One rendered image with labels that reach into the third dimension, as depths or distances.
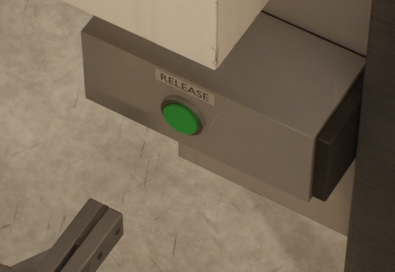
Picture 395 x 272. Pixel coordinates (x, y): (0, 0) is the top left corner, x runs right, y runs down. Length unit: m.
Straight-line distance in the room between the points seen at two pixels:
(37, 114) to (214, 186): 0.29
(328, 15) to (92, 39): 0.17
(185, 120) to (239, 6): 0.23
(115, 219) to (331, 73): 0.19
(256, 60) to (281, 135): 0.06
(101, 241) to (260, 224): 1.43
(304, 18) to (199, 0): 0.26
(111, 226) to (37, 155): 1.49
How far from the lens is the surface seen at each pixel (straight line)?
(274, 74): 1.47
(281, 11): 1.50
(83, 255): 1.41
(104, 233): 1.42
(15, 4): 3.09
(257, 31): 1.49
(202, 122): 1.48
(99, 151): 2.91
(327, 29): 1.48
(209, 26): 1.25
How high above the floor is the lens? 2.32
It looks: 52 degrees down
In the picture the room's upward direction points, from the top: straight up
